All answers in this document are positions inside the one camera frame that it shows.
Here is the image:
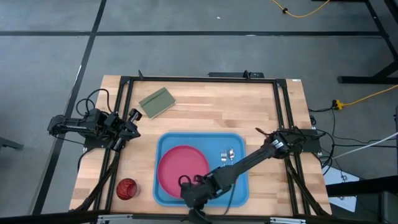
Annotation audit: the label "black aluminium table frame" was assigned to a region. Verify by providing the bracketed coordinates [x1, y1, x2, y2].
[69, 69, 332, 224]

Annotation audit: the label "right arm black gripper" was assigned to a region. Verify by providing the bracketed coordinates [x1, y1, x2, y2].
[180, 173, 225, 224]

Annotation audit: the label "green notebook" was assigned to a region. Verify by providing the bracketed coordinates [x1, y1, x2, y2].
[138, 86, 177, 120]

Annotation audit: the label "blue plastic tray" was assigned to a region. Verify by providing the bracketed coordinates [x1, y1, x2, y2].
[152, 132, 251, 208]

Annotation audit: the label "black floor cables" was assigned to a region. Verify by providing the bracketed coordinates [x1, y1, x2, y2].
[307, 105, 398, 177]

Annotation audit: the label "white paper sheet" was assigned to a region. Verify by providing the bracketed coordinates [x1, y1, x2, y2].
[322, 166, 361, 213]

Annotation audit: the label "grey floor object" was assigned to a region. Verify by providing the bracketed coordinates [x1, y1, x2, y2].
[0, 136, 24, 151]

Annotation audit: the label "yellow cable with power block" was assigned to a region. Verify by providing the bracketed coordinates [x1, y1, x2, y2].
[331, 84, 398, 111]

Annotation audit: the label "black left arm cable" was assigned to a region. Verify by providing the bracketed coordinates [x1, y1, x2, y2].
[75, 88, 113, 118]

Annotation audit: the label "red faceted plastic cup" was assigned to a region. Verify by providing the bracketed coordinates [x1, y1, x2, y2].
[116, 177, 139, 201]

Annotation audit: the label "black furniture edge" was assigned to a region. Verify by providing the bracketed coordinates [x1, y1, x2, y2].
[325, 175, 398, 224]

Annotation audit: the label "yellow extension cable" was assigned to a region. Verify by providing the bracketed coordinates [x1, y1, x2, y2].
[269, 0, 331, 19]

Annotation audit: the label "black bracket bar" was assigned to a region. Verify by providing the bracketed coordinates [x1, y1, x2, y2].
[208, 70, 266, 79]

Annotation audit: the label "red round plate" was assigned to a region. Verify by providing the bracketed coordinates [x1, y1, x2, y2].
[157, 144, 211, 200]

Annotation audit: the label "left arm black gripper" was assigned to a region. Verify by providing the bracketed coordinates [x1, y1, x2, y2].
[111, 108, 144, 152]

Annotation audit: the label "white cable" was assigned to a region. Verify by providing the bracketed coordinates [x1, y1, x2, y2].
[331, 131, 398, 160]

